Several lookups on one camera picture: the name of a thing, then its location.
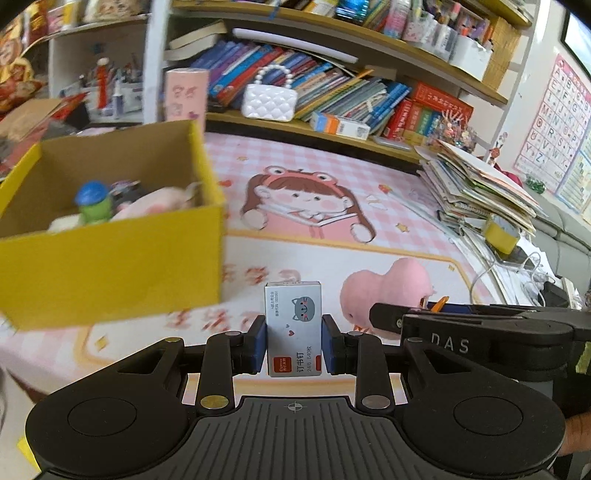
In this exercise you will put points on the white staples box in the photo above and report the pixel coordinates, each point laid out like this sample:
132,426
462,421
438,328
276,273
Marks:
293,323

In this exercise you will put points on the blue orange white carton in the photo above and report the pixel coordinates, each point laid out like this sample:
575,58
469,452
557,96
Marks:
339,126

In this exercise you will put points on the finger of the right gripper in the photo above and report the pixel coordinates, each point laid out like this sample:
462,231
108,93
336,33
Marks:
389,318

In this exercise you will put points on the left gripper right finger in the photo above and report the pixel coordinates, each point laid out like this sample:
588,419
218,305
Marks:
364,357

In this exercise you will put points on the strawberry topped ruler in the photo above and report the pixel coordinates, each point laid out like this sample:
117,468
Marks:
416,200

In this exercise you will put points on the white quilted pearl handbag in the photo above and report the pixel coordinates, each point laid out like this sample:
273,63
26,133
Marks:
270,102

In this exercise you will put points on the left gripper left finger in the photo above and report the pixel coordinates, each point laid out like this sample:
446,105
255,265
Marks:
227,355

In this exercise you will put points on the yellow cardboard box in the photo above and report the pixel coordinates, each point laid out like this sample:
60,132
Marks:
119,269

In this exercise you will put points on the stack of papers and books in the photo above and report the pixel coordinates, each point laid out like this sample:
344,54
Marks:
468,191

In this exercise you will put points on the green dinosaur toy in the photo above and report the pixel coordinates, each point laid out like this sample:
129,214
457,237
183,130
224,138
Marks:
94,203

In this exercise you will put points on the wooden bookshelf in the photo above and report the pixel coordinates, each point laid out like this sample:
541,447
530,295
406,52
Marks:
465,59

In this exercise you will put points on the red dictionary books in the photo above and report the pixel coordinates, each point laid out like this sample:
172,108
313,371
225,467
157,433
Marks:
424,110

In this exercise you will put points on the pink cartoon desk mat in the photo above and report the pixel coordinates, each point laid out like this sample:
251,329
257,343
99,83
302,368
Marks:
294,214

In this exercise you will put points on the pink plush heart clip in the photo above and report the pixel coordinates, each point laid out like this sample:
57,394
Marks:
407,283

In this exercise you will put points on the red fortune god decoration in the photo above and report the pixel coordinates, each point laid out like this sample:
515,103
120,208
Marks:
18,81

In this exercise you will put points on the person's right hand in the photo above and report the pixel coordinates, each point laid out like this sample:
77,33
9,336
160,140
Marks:
577,435

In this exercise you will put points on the row of shelf books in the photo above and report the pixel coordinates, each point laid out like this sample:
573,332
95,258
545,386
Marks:
322,85

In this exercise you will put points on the black phone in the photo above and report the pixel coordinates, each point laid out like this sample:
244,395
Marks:
517,256

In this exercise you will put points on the grey sofa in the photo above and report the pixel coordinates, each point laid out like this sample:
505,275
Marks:
566,242

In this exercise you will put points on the white cubby shelf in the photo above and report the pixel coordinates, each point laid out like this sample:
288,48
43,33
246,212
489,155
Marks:
107,62

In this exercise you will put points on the pink cylindrical pen holder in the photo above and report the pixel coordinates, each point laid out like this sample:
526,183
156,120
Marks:
185,95

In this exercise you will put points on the alphabet wall poster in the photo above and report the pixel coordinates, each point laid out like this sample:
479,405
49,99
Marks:
558,127

